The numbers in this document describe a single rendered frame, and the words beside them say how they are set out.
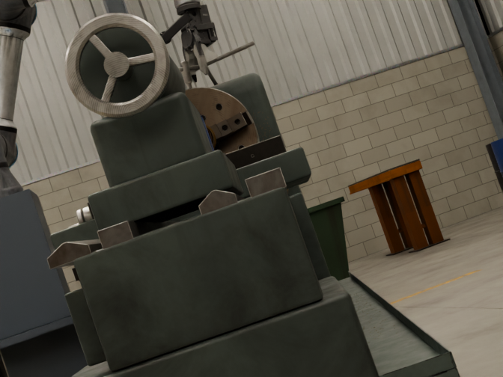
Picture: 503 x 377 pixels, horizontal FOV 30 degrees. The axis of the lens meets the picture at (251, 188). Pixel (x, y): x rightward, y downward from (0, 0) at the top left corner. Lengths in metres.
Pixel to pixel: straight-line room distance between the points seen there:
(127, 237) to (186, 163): 0.14
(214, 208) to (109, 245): 0.15
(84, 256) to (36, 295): 1.24
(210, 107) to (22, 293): 0.72
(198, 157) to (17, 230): 1.27
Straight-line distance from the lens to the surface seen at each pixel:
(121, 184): 1.32
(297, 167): 1.84
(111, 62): 1.34
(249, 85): 2.79
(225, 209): 1.25
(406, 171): 10.96
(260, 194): 1.25
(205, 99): 2.63
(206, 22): 2.74
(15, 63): 2.78
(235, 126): 2.57
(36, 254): 2.51
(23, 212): 2.52
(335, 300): 1.25
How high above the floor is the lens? 0.79
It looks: 3 degrees up
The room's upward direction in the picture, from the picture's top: 19 degrees counter-clockwise
